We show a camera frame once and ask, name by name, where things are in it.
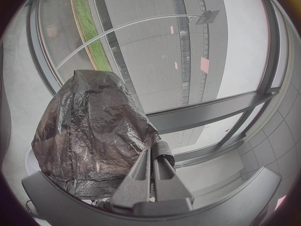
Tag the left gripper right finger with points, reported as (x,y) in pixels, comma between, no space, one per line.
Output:
(175,192)

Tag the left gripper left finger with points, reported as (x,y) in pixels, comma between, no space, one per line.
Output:
(127,192)

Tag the black plastic bag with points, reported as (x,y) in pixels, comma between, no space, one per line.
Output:
(94,126)

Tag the window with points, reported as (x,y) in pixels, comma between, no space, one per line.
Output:
(235,55)

